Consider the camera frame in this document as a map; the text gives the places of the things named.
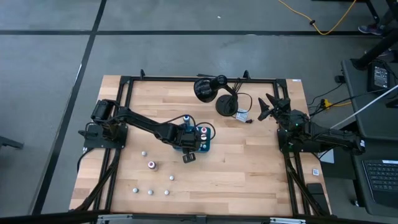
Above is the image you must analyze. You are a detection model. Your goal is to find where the black power cable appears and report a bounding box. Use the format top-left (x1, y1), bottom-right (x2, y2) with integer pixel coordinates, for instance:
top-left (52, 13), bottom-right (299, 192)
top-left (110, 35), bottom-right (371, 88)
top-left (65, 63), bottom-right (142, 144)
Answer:
top-left (307, 74), bottom-right (386, 116)

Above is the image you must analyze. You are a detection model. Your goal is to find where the black aluminium table frame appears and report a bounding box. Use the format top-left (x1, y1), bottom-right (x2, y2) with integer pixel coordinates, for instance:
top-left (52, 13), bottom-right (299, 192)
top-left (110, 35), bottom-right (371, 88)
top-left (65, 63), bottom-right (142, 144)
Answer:
top-left (70, 68), bottom-right (332, 224)

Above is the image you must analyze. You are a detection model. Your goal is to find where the black power adapter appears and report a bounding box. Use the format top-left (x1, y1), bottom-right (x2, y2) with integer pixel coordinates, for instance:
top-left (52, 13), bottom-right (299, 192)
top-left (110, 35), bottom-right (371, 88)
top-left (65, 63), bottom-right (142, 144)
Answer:
top-left (368, 62), bottom-right (391, 93)

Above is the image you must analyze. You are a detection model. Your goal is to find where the yellow extension cable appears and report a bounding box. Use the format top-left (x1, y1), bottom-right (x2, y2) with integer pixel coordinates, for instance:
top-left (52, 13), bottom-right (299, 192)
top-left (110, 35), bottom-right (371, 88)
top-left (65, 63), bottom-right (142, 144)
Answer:
top-left (277, 0), bottom-right (358, 35)

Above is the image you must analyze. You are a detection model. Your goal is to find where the grey furniture leg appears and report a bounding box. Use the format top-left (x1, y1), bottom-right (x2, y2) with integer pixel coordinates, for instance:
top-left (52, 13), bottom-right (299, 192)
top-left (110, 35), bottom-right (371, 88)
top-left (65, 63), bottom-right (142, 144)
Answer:
top-left (0, 136), bottom-right (24, 150)

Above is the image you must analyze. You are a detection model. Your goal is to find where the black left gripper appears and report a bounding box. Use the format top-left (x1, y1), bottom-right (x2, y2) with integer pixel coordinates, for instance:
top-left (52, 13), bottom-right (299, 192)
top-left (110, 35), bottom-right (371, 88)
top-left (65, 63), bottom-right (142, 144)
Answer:
top-left (174, 124), bottom-right (203, 164)

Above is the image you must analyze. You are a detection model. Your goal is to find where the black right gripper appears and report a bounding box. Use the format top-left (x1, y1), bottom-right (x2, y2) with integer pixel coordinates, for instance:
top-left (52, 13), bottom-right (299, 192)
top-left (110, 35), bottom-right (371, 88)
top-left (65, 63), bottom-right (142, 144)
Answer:
top-left (257, 92), bottom-right (299, 125)

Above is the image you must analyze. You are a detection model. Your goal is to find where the yellow plug cable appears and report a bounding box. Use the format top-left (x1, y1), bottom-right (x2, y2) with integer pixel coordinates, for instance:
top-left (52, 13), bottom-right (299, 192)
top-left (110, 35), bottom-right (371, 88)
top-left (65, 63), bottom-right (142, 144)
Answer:
top-left (322, 98), bottom-right (352, 108)

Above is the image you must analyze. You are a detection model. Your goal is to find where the black desk lamp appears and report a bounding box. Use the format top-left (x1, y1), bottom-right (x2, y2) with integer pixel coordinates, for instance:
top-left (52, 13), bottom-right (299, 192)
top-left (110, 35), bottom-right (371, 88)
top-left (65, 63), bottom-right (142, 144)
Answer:
top-left (193, 74), bottom-right (240, 118)

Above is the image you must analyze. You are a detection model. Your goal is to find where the black lamp power cord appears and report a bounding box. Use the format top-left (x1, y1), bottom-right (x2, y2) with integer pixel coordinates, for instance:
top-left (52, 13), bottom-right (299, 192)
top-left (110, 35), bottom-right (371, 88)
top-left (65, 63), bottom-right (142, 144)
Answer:
top-left (231, 77), bottom-right (255, 124)

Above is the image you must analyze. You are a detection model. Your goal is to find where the person's shoe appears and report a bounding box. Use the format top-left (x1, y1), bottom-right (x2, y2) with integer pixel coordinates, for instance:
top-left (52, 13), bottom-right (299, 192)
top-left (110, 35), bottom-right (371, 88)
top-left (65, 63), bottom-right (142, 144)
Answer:
top-left (357, 24), bottom-right (385, 35)

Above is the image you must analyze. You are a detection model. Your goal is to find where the black desk leg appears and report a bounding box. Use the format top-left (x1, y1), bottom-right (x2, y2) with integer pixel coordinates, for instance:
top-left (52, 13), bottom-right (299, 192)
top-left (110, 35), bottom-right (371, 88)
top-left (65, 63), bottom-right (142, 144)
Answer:
top-left (351, 0), bottom-right (398, 71)

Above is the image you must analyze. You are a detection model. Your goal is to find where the white cable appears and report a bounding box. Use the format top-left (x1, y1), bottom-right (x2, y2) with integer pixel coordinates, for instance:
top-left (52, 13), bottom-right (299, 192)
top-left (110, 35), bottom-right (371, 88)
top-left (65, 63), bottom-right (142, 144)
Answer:
top-left (329, 83), bottom-right (398, 130)

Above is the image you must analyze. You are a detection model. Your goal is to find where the white paper sheet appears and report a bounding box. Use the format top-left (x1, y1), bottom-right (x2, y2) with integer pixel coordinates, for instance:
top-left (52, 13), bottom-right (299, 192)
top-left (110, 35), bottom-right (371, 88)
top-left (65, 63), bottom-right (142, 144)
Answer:
top-left (317, 148), bottom-right (335, 164)

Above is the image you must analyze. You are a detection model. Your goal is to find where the black side desk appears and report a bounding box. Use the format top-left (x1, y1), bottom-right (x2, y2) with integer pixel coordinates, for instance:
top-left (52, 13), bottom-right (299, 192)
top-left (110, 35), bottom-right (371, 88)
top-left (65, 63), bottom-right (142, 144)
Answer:
top-left (340, 57), bottom-right (398, 218)

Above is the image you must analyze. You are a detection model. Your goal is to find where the laptop keyboard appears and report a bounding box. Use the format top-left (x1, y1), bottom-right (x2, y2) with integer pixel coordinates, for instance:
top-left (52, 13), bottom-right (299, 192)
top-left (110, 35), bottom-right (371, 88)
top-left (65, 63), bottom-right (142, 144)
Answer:
top-left (362, 159), bottom-right (398, 210)

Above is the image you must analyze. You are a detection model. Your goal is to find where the teal plastic bin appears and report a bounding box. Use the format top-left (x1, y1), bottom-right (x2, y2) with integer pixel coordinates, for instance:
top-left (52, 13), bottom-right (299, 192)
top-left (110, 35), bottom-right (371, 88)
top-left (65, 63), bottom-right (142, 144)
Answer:
top-left (172, 126), bottom-right (212, 154)

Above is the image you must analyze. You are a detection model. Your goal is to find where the flat black device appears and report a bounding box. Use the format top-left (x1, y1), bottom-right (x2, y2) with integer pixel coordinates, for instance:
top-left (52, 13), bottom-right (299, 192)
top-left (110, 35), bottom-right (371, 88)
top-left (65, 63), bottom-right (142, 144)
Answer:
top-left (306, 182), bottom-right (330, 215)

